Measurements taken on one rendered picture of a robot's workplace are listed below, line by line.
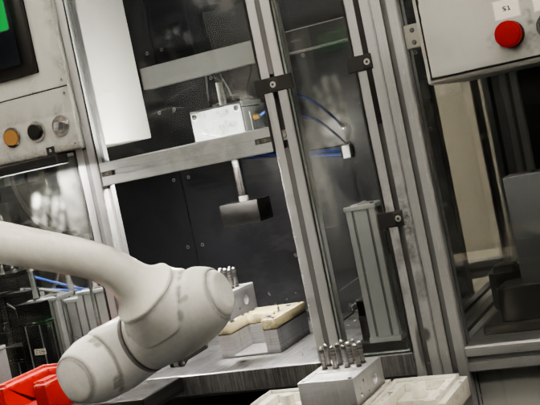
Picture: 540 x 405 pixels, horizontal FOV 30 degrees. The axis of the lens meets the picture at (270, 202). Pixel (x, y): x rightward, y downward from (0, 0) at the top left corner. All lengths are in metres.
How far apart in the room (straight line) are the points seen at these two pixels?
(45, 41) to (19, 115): 0.16
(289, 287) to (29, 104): 0.71
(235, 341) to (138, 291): 0.61
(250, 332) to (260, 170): 0.40
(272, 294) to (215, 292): 0.88
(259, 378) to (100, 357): 0.45
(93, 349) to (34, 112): 0.65
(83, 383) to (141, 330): 0.12
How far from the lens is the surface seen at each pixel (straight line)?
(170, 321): 1.43
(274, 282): 2.29
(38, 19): 2.00
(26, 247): 1.42
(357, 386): 1.58
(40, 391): 1.88
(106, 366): 1.49
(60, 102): 1.97
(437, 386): 1.66
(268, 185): 2.25
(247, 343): 2.04
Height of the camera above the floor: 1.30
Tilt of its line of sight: 3 degrees down
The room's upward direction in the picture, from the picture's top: 12 degrees counter-clockwise
